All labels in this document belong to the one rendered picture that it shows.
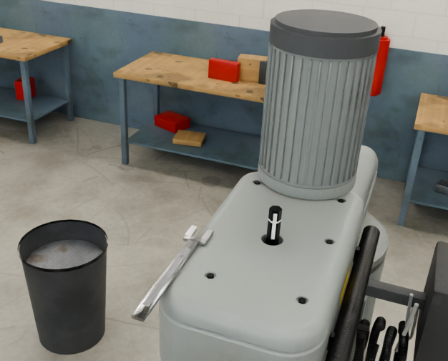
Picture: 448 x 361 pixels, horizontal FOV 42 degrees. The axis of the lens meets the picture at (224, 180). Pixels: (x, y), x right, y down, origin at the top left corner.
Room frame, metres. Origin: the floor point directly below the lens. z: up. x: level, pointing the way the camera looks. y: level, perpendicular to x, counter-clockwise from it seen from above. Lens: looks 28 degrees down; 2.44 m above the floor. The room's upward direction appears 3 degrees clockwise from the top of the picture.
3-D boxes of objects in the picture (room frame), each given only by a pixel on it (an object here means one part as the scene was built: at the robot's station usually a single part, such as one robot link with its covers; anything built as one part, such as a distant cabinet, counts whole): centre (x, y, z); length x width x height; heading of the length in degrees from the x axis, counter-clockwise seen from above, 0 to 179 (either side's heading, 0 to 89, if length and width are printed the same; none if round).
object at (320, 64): (1.06, -0.17, 2.05); 0.20 x 0.20 x 0.32
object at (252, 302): (0.84, -0.09, 1.81); 0.47 x 0.26 x 0.16; 161
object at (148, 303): (0.72, 0.07, 1.89); 0.24 x 0.04 x 0.01; 162
